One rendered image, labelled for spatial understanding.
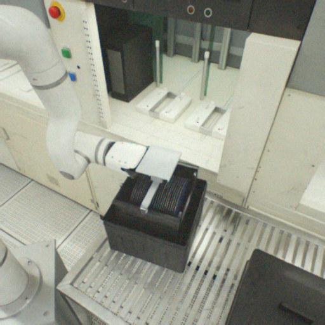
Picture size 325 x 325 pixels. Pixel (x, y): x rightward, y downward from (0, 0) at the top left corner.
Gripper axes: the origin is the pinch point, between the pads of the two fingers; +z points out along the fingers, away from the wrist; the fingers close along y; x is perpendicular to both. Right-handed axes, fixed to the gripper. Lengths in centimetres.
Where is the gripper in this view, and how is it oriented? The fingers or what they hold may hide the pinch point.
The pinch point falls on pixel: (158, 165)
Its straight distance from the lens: 81.6
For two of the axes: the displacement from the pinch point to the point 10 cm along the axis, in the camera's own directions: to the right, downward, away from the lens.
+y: -3.4, 6.5, -6.8
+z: 9.4, 2.4, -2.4
